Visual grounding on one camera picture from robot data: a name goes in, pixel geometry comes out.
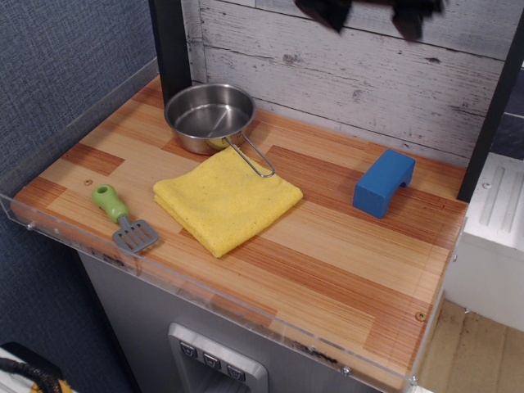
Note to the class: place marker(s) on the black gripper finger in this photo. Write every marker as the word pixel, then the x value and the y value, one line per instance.
pixel 408 16
pixel 331 14

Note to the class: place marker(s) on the green-handled grey toy spatula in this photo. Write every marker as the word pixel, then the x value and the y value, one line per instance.
pixel 132 236

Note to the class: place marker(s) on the black right vertical post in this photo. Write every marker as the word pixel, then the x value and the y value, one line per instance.
pixel 504 87

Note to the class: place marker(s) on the grey cabinet with button panel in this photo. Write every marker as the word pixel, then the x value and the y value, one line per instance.
pixel 176 345

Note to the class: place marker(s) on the folded yellow cloth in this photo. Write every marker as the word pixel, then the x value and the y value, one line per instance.
pixel 223 202

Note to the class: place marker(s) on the stainless steel pot with handle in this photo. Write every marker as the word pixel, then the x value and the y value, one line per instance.
pixel 213 117

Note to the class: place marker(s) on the clear acrylic table guard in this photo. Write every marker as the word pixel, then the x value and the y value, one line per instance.
pixel 328 280

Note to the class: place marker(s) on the white ribbed appliance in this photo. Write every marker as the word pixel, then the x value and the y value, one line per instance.
pixel 485 275

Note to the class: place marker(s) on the black vertical post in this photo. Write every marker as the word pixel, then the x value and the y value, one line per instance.
pixel 171 46
pixel 504 87

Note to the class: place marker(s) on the yellow object at corner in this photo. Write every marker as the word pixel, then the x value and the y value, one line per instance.
pixel 51 386

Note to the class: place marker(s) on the blue arch-shaped wooden block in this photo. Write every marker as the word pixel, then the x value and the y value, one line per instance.
pixel 375 189

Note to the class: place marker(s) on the black left vertical post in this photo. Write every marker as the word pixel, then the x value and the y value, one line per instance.
pixel 171 46

